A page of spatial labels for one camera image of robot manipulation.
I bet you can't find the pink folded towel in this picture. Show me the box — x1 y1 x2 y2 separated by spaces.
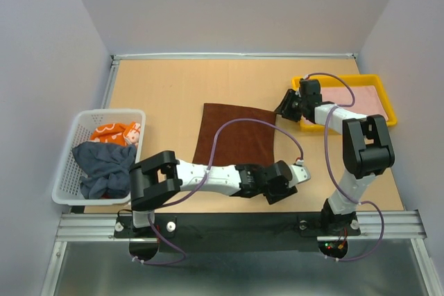
321 86 389 120

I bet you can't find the yellow plastic tray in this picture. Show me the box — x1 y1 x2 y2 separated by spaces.
290 73 398 133

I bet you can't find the white plastic basket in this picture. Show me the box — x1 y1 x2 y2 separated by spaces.
51 108 146 206

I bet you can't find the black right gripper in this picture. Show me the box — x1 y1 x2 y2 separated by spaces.
273 88 307 122

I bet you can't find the orange white patterned towel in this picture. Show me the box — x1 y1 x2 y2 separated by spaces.
89 122 142 146

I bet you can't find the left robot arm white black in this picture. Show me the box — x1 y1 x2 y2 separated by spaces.
114 150 310 236

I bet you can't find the aluminium rail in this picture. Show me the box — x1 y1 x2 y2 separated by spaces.
101 60 120 109
112 52 356 61

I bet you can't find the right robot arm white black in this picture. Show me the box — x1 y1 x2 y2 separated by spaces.
275 76 395 236

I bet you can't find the dark blue-grey towel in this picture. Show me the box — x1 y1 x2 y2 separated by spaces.
71 141 137 200

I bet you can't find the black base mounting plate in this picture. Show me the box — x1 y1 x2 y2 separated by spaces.
114 212 360 261

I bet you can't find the aluminium left side rail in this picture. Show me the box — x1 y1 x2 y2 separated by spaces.
101 60 120 109

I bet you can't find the aluminium front rail frame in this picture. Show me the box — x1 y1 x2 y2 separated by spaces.
55 211 427 242

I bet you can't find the aluminium back rail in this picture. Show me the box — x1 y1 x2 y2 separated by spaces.
112 52 356 61

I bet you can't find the brown towel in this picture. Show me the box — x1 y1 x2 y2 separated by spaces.
193 103 276 166

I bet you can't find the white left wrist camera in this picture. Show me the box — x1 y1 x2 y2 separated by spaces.
289 159 311 187

